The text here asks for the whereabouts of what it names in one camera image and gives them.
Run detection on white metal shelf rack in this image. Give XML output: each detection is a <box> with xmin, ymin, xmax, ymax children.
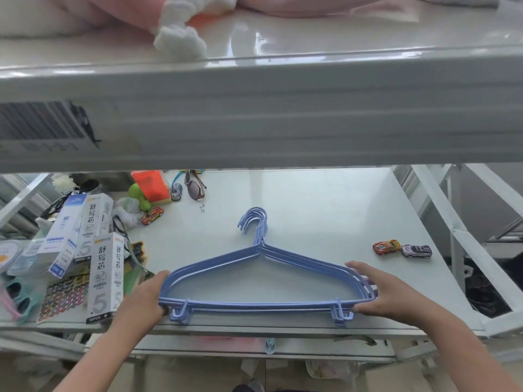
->
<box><xmin>0</xmin><ymin>6</ymin><xmax>523</xmax><ymax>364</ymax></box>

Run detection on pink cloth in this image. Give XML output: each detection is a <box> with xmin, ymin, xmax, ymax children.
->
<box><xmin>0</xmin><ymin>0</ymin><xmax>501</xmax><ymax>37</ymax></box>

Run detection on dark sunglasses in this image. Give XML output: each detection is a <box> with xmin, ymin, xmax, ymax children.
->
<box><xmin>184</xmin><ymin>170</ymin><xmax>207</xmax><ymax>201</ymax></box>

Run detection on red yellow toy car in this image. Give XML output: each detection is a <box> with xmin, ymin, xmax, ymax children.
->
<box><xmin>141</xmin><ymin>206</ymin><xmax>165</xmax><ymax>226</ymax></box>

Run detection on person's right forearm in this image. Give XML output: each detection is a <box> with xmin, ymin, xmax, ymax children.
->
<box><xmin>402</xmin><ymin>300</ymin><xmax>523</xmax><ymax>392</ymax></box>

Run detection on orange toy car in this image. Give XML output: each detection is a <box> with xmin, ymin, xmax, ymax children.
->
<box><xmin>373</xmin><ymin>240</ymin><xmax>402</xmax><ymax>256</ymax></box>

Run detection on blue wire clothes hanger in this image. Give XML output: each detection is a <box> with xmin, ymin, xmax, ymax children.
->
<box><xmin>161</xmin><ymin>208</ymin><xmax>374</xmax><ymax>325</ymax></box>
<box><xmin>159</xmin><ymin>207</ymin><xmax>370</xmax><ymax>323</ymax></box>
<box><xmin>163</xmin><ymin>209</ymin><xmax>377</xmax><ymax>326</ymax></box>

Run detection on green plastic toy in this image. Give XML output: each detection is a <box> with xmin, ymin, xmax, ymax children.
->
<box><xmin>128</xmin><ymin>183</ymin><xmax>151</xmax><ymax>213</ymax></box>

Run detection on black cable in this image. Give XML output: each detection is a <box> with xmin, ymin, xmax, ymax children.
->
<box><xmin>39</xmin><ymin>179</ymin><xmax>101</xmax><ymax>220</ymax></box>

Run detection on barcode label sticker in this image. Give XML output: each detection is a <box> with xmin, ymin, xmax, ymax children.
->
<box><xmin>0</xmin><ymin>100</ymin><xmax>102</xmax><ymax>153</ymax></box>

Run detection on tall white refill box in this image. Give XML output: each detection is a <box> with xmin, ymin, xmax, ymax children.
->
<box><xmin>86</xmin><ymin>232</ymin><xmax>125</xmax><ymax>325</ymax></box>

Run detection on person's right hand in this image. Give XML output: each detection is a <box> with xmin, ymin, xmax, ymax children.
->
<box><xmin>345</xmin><ymin>261</ymin><xmax>422</xmax><ymax>321</ymax></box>

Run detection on person's left forearm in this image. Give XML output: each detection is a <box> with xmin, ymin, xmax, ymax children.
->
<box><xmin>51</xmin><ymin>318</ymin><xmax>141</xmax><ymax>392</ymax></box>

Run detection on white fluffy fabric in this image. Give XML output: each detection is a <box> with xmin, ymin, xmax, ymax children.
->
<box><xmin>153</xmin><ymin>0</ymin><xmax>238</xmax><ymax>61</ymax></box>

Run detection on green packet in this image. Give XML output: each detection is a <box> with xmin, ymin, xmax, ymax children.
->
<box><xmin>123</xmin><ymin>257</ymin><xmax>153</xmax><ymax>296</ymax></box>

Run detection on orange block sponge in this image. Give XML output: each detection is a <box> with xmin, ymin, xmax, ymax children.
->
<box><xmin>131</xmin><ymin>170</ymin><xmax>171</xmax><ymax>203</ymax></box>

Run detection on white blue box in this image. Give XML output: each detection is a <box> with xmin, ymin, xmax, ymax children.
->
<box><xmin>43</xmin><ymin>194</ymin><xmax>91</xmax><ymax>280</ymax></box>

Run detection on white toy car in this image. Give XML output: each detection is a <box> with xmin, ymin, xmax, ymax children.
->
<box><xmin>400</xmin><ymin>244</ymin><xmax>433</xmax><ymax>258</ymax></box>

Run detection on colourful sticker sheet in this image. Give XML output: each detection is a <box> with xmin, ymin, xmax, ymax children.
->
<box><xmin>37</xmin><ymin>273</ymin><xmax>90</xmax><ymax>324</ymax></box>

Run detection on person's left hand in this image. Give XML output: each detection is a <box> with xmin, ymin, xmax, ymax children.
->
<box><xmin>115</xmin><ymin>270</ymin><xmax>171</xmax><ymax>328</ymax></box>

